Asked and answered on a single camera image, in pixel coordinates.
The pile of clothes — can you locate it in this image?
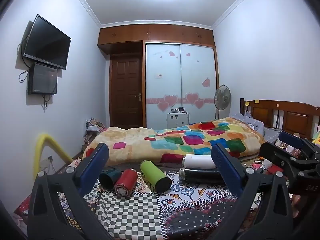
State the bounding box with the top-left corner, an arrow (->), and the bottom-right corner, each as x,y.
84,117 -> 107,144

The grey printed pillow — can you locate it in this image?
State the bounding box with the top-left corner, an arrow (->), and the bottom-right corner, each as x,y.
231,112 -> 265,135

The grey checked pillow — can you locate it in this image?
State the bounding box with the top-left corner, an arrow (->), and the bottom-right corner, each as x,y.
264,127 -> 282,142

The wooden wardrobe with heart stickers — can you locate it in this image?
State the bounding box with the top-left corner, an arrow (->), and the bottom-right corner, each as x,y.
97,24 -> 220,130

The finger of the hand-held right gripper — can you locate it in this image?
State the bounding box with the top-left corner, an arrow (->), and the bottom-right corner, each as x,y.
278,131 -> 320,157
259,142 -> 304,172

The standing electric fan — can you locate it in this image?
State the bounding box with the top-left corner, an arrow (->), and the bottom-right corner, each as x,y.
214,85 -> 232,120

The brown wooden door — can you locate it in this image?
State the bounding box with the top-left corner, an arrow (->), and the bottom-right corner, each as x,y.
110,54 -> 144,130

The small wall-mounted monitor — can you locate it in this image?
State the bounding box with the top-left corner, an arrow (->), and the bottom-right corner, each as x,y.
27,62 -> 58,95

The dark green cup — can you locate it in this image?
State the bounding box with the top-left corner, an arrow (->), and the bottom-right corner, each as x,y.
98,168 -> 122,191

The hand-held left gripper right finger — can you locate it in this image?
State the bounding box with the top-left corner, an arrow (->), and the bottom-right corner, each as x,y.
200,144 -> 294,240

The colourful patchwork blanket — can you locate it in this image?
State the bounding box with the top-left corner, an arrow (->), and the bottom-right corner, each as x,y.
82,117 -> 265,167

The black television cable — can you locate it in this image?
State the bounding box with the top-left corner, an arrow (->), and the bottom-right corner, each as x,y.
17,22 -> 34,83

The black insulated cup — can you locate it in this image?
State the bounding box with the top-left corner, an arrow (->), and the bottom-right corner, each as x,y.
179,167 -> 224,183

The wooden bed headboard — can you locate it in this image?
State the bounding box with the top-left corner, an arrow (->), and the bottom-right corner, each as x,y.
239,98 -> 320,140

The white insulated cup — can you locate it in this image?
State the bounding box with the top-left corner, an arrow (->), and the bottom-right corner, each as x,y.
182,154 -> 217,170

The wall-mounted flat television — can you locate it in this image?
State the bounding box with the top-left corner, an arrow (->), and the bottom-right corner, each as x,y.
23,14 -> 72,70

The patterned bed sheet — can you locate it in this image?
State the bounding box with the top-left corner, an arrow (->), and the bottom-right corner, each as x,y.
14,155 -> 300,240

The white box appliance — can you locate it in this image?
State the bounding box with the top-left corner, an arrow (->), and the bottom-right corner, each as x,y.
167,112 -> 190,130

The lime green insulated cup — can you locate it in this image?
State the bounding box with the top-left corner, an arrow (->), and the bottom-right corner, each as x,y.
140,160 -> 172,193

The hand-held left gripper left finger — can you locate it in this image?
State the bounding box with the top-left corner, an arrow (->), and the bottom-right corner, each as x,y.
27,142 -> 113,240

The yellow foam tube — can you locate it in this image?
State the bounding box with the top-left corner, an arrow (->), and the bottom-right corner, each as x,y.
34,133 -> 74,180

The red insulated cup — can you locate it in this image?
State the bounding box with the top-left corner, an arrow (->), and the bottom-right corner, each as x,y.
114,169 -> 138,197

